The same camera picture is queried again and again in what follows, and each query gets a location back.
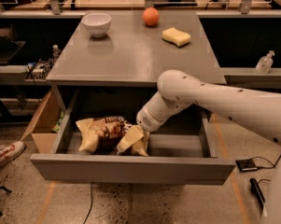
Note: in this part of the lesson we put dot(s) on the black handle tool on floor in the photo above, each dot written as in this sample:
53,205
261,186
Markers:
255,189

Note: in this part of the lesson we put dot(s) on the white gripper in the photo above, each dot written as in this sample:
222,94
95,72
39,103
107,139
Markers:
147,119

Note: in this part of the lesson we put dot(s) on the grey counter cabinet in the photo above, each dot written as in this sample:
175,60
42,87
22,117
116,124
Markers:
132,55

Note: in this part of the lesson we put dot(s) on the black small device on floor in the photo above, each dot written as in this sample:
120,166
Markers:
246,165

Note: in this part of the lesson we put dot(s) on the green packet in box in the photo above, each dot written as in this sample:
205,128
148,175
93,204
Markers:
58,123

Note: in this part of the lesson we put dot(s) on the clear soap dispenser bottle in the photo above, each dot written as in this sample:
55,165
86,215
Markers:
265,63

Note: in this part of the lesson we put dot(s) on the grey open drawer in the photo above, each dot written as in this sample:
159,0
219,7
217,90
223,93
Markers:
181,152

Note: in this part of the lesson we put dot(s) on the orange fruit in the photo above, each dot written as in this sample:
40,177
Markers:
150,16

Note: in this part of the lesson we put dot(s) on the white red sneaker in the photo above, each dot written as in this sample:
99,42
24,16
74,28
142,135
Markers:
10,152

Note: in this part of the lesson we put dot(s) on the white ceramic bowl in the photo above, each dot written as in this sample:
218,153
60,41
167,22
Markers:
97,24

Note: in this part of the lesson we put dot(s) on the small plastic bottle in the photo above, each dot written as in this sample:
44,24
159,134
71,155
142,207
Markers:
55,52

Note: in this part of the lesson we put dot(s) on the tray of small parts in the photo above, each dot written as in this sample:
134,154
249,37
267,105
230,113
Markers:
39,70

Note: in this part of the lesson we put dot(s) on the cardboard box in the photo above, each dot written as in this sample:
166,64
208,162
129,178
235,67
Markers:
42,123

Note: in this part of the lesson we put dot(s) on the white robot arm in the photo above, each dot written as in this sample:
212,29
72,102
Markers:
257,111

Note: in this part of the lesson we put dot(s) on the yellow sponge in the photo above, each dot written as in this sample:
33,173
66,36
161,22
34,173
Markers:
179,38

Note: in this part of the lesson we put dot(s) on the brown chip bag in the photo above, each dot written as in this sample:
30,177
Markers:
104,134

